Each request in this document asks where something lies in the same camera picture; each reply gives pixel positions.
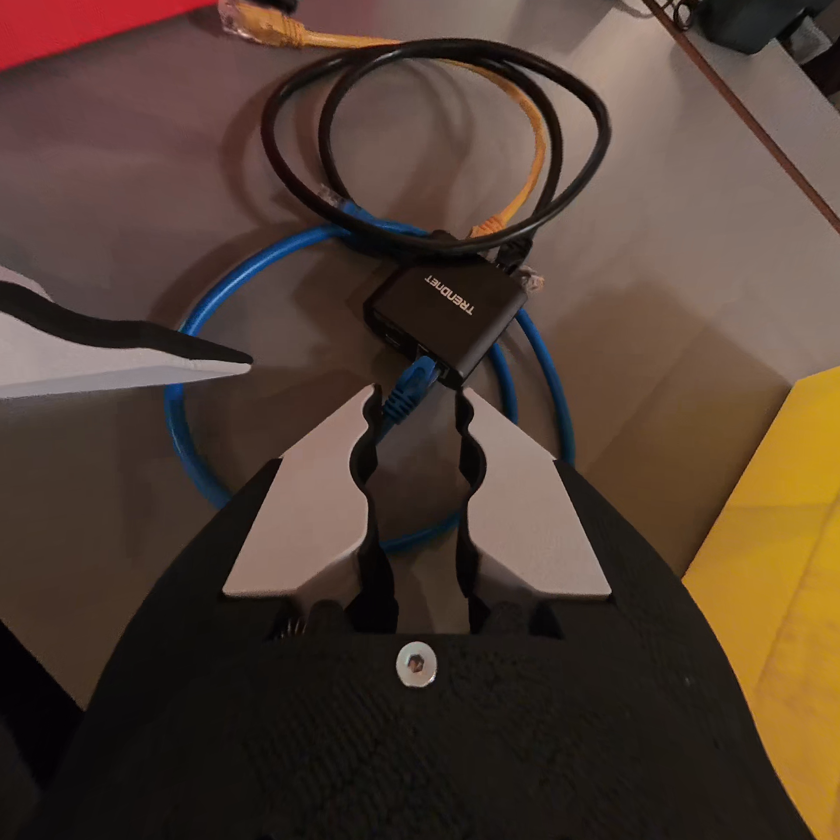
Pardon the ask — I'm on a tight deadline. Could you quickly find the dark grey tool case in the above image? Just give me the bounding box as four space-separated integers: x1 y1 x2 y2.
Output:
696 0 818 55

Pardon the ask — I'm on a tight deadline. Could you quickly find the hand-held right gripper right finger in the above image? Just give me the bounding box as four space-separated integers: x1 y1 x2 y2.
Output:
454 387 614 634

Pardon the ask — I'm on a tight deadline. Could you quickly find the orange ethernet cable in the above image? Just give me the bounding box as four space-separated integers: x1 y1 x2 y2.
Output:
218 0 550 240

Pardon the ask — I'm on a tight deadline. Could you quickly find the red plastic bin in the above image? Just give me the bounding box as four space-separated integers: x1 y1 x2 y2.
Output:
0 0 221 72

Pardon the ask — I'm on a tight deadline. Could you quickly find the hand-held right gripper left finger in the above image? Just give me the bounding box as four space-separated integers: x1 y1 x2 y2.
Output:
222 385 400 634

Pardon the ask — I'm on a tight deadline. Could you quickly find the yellow plastic bin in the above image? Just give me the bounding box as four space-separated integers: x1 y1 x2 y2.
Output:
681 366 840 840

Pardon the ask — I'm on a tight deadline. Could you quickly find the blue ethernet cable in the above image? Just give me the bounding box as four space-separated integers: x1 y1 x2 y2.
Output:
164 185 577 553

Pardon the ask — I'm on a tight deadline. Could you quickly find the black ethernet splitter box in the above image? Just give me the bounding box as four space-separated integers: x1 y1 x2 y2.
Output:
362 258 530 389

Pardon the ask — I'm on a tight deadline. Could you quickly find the black ethernet cable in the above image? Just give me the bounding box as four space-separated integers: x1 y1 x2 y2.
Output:
260 37 613 277

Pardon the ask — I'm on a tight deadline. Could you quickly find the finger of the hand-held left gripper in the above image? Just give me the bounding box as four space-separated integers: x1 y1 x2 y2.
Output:
0 282 254 400
0 264 56 304

